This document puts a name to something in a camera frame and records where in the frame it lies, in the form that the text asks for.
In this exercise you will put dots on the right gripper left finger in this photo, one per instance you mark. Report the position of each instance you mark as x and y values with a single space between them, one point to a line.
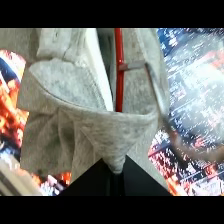
94 182

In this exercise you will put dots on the grey long-sleeved shirt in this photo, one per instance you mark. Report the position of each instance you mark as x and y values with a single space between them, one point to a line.
83 120

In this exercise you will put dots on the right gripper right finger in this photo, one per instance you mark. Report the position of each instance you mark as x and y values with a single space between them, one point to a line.
140 181

